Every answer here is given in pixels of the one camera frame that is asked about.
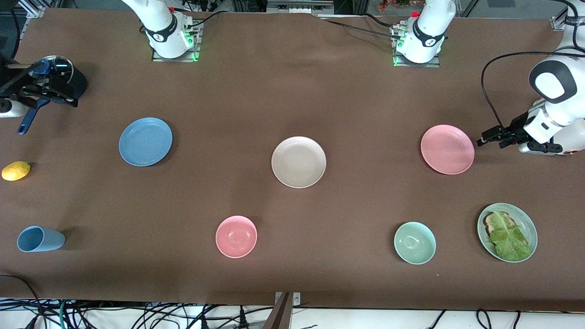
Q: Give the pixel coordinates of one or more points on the beige plate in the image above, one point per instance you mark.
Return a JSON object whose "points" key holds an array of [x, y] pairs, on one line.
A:
{"points": [[299, 162]]}

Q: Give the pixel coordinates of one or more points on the green bowl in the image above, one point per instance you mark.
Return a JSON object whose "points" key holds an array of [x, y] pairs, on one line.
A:
{"points": [[415, 243]]}

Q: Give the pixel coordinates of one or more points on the pink plate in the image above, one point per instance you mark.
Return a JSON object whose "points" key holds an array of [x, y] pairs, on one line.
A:
{"points": [[448, 149]]}

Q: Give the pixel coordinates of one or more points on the blue plate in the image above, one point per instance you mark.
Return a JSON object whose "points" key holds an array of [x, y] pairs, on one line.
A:
{"points": [[145, 141]]}

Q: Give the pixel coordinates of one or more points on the blue cup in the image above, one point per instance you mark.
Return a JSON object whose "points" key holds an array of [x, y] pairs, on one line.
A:
{"points": [[41, 239]]}

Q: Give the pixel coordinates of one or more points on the small metal bracket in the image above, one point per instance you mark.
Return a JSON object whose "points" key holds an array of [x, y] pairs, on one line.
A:
{"points": [[296, 299]]}

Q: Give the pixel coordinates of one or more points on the aluminium frame profile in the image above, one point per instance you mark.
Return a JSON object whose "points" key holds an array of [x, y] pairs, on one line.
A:
{"points": [[34, 9], [560, 20]]}

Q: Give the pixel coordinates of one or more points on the green plate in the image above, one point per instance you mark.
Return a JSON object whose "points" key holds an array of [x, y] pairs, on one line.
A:
{"points": [[525, 219]]}

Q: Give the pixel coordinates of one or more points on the white toaster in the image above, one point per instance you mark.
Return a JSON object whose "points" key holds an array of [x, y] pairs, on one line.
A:
{"points": [[573, 139]]}

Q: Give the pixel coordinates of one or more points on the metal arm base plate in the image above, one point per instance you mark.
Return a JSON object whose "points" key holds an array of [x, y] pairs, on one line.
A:
{"points": [[429, 65], [160, 59]]}

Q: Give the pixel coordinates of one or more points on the pink bowl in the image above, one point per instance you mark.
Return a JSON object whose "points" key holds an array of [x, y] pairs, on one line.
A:
{"points": [[236, 236]]}

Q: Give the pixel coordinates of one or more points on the green lettuce leaf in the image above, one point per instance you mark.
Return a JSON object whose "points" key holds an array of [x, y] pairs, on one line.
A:
{"points": [[509, 242]]}

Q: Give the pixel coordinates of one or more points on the brown table cover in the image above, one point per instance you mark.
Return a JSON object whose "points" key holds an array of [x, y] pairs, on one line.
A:
{"points": [[292, 91]]}

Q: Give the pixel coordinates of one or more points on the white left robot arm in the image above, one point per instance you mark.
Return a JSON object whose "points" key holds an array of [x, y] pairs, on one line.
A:
{"points": [[553, 114]]}

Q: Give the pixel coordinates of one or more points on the yellow lemon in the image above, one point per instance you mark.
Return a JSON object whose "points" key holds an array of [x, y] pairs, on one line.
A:
{"points": [[16, 171]]}

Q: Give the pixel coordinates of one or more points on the dark blue saucepan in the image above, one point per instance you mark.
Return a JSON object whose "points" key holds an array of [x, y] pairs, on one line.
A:
{"points": [[80, 87]]}

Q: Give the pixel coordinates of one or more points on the brown wooden post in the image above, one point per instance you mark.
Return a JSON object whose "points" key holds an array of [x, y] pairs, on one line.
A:
{"points": [[281, 315]]}

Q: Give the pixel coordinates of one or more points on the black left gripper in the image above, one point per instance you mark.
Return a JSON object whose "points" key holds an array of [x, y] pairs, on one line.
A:
{"points": [[517, 126]]}

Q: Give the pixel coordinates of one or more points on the toast slice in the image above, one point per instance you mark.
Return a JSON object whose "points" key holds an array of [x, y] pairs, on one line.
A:
{"points": [[490, 224]]}

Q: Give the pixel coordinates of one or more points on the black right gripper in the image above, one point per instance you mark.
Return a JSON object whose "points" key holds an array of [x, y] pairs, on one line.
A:
{"points": [[22, 89]]}

